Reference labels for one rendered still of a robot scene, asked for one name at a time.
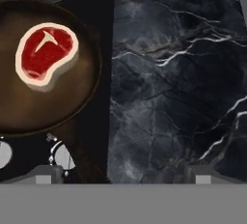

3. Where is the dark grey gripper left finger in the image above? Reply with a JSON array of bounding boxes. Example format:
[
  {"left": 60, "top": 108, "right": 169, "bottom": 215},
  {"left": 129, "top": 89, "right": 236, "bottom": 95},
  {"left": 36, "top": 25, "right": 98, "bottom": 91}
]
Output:
[{"left": 0, "top": 164, "right": 66, "bottom": 185}]

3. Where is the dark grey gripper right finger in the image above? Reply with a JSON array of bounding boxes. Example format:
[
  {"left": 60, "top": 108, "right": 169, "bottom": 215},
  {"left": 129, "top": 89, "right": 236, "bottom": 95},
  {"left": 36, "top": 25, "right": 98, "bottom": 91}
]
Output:
[{"left": 184, "top": 163, "right": 247, "bottom": 185}]

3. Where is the silver hob knob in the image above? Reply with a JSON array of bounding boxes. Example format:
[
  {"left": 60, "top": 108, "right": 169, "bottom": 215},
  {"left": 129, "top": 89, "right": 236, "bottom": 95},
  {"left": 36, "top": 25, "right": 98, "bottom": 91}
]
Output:
[
  {"left": 0, "top": 136, "right": 14, "bottom": 170},
  {"left": 47, "top": 132, "right": 77, "bottom": 175}
]

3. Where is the brown frying pan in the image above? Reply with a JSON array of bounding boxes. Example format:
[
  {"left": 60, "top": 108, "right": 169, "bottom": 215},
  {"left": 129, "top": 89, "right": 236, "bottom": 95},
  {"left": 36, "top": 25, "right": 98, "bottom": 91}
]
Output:
[{"left": 0, "top": 0, "right": 112, "bottom": 184}]

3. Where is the raw red steak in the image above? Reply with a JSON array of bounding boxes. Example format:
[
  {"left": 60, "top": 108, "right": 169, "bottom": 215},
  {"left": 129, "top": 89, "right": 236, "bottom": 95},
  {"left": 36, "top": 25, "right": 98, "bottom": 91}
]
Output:
[{"left": 14, "top": 21, "right": 80, "bottom": 94}]

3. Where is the black hob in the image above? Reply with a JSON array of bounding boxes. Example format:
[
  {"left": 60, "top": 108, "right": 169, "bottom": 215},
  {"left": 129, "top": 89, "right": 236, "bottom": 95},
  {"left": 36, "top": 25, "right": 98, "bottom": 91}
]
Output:
[{"left": 0, "top": 0, "right": 116, "bottom": 184}]

